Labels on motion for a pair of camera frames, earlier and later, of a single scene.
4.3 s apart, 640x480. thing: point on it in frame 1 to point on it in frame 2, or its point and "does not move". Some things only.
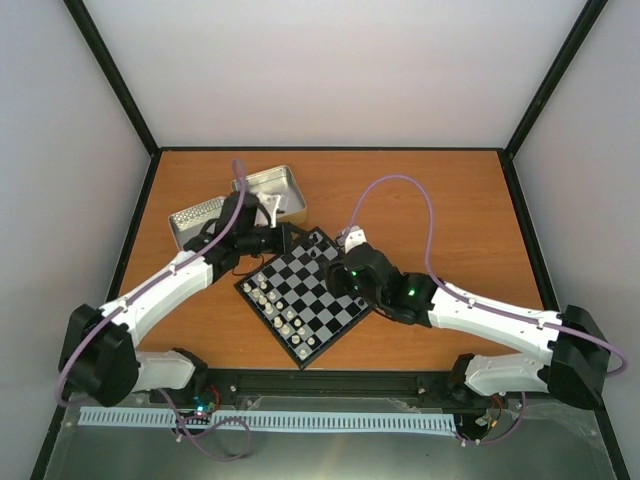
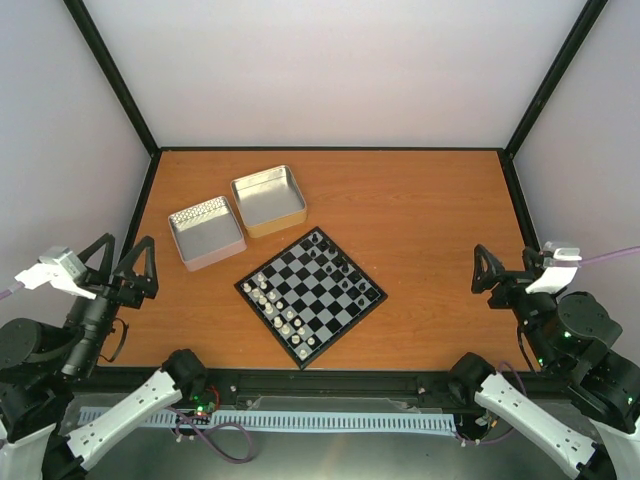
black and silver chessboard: (291, 295) does not move
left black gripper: (285, 244) to (140, 286)
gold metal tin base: (280, 181) does not move
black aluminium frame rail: (264, 382) does not move
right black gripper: (335, 282) to (494, 269)
